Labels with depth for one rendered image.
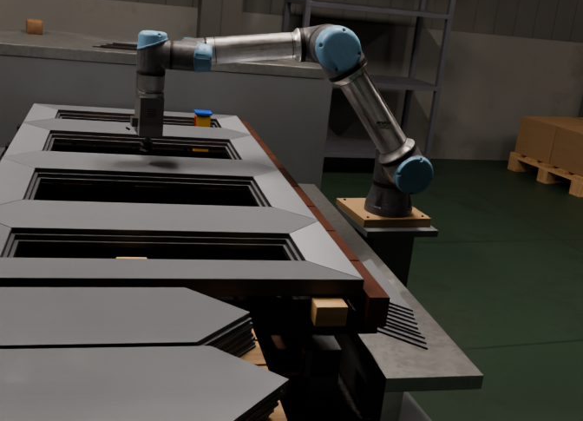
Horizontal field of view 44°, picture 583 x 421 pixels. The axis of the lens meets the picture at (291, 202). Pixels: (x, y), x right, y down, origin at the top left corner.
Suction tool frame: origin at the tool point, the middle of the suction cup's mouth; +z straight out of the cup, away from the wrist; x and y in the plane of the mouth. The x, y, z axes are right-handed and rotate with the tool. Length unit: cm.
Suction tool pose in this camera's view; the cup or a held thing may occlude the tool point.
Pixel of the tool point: (147, 150)
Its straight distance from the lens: 202.0
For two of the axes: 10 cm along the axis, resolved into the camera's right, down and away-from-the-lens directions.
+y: 3.6, 3.1, -8.8
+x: 9.3, -0.1, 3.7
